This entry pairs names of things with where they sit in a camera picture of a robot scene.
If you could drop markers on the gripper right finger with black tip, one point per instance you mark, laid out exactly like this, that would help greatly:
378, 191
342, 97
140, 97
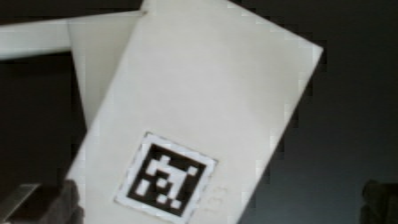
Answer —
379, 210

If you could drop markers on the white U-shaped workspace frame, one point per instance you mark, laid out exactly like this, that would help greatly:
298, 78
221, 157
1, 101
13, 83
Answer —
33, 39

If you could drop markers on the gripper left finger with silver tip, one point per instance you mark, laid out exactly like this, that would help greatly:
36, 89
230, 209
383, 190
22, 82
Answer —
44, 204

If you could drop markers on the white cabinet body box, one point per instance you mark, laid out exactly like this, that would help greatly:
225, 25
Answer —
99, 35

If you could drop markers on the white cabinet top block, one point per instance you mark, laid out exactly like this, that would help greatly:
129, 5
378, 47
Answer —
207, 87

